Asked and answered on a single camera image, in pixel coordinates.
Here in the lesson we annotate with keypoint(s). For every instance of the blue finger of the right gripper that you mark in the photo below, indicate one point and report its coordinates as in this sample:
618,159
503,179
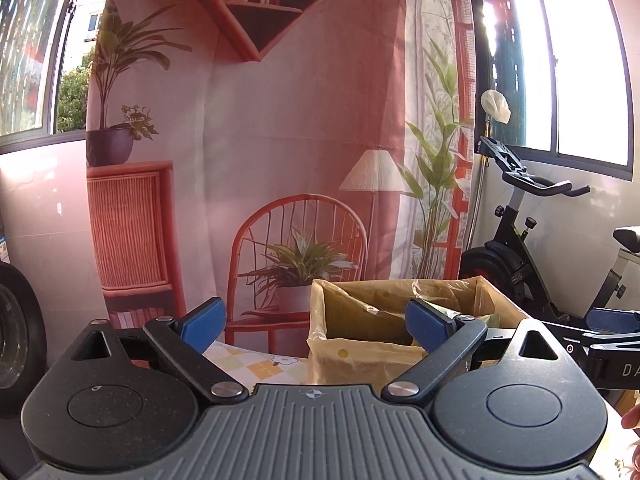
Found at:
613,321
590,342

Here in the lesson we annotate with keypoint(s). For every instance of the printed room scene backdrop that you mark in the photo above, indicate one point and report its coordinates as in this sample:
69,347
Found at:
226,125

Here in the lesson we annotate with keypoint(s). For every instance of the checkered floral tablecloth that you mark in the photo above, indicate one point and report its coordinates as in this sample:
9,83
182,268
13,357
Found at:
614,458

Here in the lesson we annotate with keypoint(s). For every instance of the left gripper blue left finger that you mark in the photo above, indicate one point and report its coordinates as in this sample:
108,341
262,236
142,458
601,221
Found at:
180,344

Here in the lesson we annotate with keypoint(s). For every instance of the black exercise bike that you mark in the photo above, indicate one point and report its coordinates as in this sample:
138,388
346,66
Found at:
545,255

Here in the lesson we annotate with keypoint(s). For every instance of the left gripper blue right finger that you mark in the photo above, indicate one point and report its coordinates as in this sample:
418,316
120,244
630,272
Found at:
450,344

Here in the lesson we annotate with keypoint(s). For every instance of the cardboard box with plastic liner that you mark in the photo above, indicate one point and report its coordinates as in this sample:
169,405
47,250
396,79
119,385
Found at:
357,332

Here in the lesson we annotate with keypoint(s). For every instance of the black washing machine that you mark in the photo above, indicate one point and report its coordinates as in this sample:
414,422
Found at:
23,341

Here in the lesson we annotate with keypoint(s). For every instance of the white cloth on pole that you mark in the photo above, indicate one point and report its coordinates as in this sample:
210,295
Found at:
496,106

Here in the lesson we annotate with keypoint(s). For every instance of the green snack bag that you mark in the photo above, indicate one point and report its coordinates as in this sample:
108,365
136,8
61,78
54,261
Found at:
491,320

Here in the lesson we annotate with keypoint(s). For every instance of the person's right hand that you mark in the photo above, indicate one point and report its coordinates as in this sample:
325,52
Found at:
631,420

